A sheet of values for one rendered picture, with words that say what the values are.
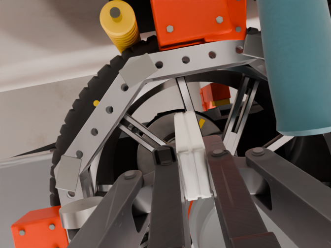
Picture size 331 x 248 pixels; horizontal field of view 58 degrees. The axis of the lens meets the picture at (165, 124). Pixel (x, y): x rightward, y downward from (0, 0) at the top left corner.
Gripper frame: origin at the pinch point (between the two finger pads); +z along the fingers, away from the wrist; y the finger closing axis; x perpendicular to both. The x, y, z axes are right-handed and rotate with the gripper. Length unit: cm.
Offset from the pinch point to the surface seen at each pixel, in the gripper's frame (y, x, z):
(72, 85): -149, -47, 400
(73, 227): -11.6, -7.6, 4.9
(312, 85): 15.9, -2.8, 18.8
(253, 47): 13.0, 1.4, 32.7
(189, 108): 1.2, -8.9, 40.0
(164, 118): -7, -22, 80
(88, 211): -10.1, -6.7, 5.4
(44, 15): -70, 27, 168
